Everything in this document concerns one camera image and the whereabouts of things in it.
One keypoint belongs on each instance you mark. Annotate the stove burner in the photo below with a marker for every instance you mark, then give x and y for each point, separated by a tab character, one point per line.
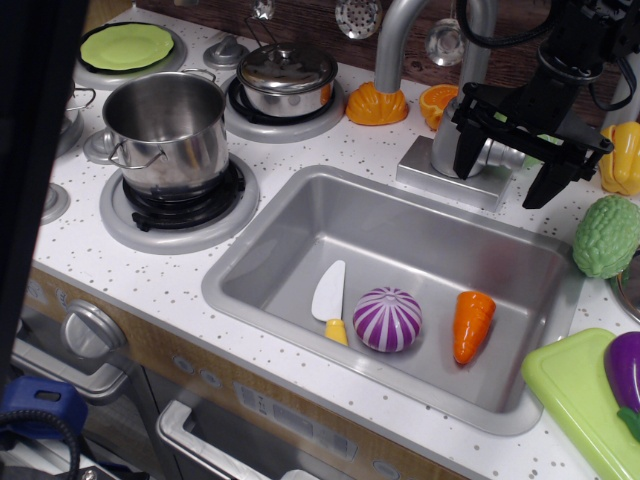
249	124
185	226

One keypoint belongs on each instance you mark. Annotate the green toy plate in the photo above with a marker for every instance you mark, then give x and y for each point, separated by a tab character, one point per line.
125	47

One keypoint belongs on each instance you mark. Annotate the blue clamp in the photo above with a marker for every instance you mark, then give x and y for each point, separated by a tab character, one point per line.
36	408

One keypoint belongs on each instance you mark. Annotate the orange toy pumpkin half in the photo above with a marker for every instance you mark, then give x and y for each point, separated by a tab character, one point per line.
370	107

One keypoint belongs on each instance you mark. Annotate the grey toy sink basin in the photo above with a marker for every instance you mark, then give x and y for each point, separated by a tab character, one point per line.
435	303

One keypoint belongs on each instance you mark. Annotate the large steel pot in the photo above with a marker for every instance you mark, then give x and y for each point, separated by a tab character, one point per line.
167	133

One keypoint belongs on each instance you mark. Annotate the hanging steel utensil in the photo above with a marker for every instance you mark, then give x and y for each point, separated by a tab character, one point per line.
263	10

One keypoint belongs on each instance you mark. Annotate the steel bowl rim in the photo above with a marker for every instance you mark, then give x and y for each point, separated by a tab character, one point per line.
626	288

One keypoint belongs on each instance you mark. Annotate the green bumpy toy gourd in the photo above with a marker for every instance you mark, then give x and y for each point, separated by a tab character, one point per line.
607	237

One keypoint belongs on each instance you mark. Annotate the white toy knife yellow handle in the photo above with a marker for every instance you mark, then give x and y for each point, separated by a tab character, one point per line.
327	302

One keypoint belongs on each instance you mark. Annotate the front stove burner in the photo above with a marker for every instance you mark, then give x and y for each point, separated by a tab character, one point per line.
185	226

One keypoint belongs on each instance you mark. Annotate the purple striped toy onion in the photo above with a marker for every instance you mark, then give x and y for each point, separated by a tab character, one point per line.
387	319

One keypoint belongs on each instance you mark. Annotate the hanging slotted steel spoon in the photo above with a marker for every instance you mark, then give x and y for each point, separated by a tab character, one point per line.
358	19

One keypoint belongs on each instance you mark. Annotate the silver oven door handle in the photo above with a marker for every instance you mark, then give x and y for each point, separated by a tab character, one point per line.
215	442

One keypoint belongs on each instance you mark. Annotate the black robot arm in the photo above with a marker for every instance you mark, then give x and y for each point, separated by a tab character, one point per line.
580	32

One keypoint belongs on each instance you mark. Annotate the silver oven dial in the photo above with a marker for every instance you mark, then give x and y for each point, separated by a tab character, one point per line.
90	333

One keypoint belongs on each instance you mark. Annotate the yellow toy bell pepper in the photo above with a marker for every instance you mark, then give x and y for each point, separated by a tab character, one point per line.
619	170

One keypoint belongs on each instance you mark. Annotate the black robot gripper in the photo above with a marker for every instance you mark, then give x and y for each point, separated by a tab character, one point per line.
517	117

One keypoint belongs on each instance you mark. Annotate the silver faucet lever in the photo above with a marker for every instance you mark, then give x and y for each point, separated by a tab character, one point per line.
497	154

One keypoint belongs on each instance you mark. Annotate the hanging steel ladle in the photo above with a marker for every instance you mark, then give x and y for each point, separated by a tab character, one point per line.
445	42

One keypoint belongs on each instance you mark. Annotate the silver toy faucet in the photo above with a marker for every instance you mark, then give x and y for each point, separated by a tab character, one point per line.
428	164

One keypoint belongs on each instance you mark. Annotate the small steel pot with lid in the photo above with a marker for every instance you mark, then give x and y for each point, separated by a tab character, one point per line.
287	79

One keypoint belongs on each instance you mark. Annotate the purple toy eggplant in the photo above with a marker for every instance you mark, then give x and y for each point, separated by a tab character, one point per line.
621	363

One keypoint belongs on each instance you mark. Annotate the rear stove burner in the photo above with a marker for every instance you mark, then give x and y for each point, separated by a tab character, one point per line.
249	124

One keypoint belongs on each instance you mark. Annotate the orange toy carrot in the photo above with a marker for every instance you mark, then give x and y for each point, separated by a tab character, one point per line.
473	317

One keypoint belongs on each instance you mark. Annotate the silver stove knob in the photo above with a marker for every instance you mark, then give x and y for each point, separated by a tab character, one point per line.
225	54

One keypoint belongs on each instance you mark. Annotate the green cutting board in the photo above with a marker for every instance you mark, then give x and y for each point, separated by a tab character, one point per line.
568	377

